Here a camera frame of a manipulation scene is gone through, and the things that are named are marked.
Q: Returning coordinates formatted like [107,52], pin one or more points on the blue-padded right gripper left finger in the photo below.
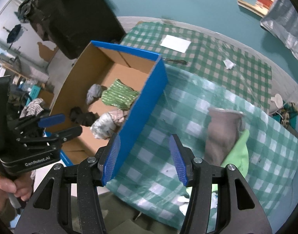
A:
[49,209]

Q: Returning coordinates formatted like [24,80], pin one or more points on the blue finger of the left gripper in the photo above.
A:
[42,122]

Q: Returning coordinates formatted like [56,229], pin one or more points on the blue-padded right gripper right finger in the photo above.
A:
[238,209]

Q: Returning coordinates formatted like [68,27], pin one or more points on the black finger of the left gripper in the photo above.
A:
[66,132]

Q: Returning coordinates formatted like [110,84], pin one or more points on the grey pink patterned cloth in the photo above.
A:
[108,123]

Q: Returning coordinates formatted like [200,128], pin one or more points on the green knitted sparkly cloth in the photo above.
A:
[119,95]

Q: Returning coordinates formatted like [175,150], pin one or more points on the white and blue plastic bag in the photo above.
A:
[184,202]

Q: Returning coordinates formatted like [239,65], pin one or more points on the person's left hand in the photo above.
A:
[21,188]

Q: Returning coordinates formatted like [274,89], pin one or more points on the black sock in box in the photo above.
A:
[79,117]

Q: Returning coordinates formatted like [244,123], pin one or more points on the light green microfiber cloth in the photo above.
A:
[221,153]

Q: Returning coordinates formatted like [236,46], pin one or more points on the grey sock in box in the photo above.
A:
[94,92]

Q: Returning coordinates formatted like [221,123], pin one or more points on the blue cardboard box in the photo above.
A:
[101,63]

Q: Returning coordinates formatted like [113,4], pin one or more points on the brown knitted beanie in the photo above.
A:
[225,123]

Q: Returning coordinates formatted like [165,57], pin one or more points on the white plastic spoon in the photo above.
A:
[278,101]

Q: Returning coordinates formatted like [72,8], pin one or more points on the dark pen on tablecloth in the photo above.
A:
[182,62]

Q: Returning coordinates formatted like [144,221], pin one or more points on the crumpled white paper scrap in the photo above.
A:
[229,64]

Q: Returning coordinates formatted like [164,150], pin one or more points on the green checkered tablecloth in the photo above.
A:
[249,79]

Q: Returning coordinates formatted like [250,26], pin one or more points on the white paper sheet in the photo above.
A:
[175,43]

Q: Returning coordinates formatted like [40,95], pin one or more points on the silver tarp cover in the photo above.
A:
[282,22]

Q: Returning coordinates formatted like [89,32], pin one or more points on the wooden plank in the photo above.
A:
[257,9]

